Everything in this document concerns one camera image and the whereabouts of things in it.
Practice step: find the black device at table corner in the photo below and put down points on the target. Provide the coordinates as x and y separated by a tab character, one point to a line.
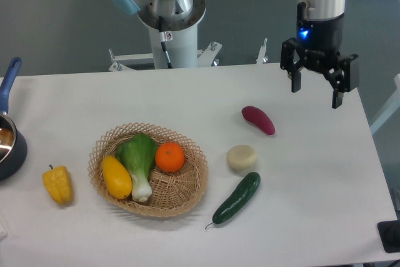
389	235

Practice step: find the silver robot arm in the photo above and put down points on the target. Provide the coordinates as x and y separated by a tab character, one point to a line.
172	26

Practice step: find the white metal frame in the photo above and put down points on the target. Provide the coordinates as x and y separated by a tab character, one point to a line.
386	110

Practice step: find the yellow bell pepper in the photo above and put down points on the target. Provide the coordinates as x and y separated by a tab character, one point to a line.
57	181

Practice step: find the green bok choy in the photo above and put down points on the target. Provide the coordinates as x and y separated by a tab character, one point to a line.
138	157

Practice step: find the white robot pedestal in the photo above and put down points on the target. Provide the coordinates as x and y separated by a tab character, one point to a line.
170	49

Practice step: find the orange fruit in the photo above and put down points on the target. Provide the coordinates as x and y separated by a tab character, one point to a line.
170	157

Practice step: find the green cucumber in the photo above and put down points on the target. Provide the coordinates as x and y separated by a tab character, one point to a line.
240	196

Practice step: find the dark blue saucepan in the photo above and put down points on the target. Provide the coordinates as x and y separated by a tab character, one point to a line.
13	144

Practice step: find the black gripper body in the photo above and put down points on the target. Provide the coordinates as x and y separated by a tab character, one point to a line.
317	45

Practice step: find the purple sweet potato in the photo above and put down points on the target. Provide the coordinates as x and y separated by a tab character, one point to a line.
258	118

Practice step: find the yellow mango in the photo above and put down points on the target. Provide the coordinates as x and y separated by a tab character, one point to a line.
116	178

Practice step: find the woven wicker basket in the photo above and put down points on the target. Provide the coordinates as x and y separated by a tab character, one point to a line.
172	193

